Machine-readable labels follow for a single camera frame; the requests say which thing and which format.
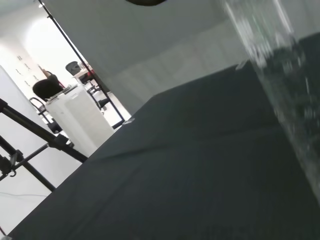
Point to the black tripod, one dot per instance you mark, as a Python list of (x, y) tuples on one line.
[(30, 140)]

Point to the black bench cloth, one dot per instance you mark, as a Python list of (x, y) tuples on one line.
[(175, 162)]

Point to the pale backdrop board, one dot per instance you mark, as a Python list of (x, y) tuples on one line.
[(150, 50)]

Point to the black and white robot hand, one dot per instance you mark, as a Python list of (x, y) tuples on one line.
[(146, 2)]

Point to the black office chair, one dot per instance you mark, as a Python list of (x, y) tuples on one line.
[(47, 90)]

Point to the white cabinet unit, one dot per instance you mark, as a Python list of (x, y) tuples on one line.
[(77, 115)]

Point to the black light stand pole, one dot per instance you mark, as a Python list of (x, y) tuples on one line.
[(82, 62)]

